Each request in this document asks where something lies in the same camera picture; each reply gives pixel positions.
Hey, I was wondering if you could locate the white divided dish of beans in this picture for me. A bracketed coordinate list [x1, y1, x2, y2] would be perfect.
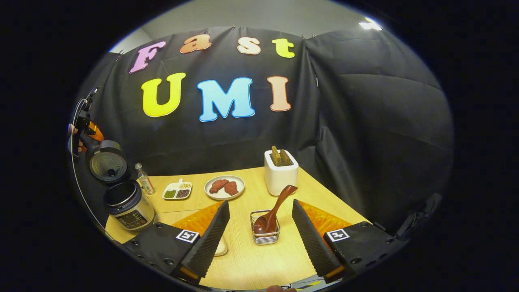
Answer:
[163, 179, 193, 200]

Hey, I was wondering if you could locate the small clear glass bottle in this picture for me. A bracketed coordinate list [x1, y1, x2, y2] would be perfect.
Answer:
[135, 163, 155, 195]

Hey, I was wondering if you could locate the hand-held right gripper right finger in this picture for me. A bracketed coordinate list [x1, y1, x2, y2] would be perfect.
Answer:
[292, 199, 407, 284]

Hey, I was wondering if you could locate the black backdrop cloth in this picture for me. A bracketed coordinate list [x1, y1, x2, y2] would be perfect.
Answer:
[71, 26, 455, 240]

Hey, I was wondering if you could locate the silver rice cooker dark lid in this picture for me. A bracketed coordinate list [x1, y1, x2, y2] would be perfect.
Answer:
[88, 140, 155, 232]

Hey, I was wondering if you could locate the white rice box clear lid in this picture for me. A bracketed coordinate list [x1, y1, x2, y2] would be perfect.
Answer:
[153, 209, 228, 257]

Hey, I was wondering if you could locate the white toaster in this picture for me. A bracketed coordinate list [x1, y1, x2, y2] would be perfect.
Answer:
[264, 150, 299, 196]

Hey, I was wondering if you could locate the brown wooden spoon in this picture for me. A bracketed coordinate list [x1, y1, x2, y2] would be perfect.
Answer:
[253, 185, 298, 235]

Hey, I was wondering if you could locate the round white plate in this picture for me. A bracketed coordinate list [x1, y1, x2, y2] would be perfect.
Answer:
[204, 175, 245, 201]

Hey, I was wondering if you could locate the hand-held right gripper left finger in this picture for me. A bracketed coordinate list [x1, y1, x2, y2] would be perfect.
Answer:
[123, 200, 230, 284]

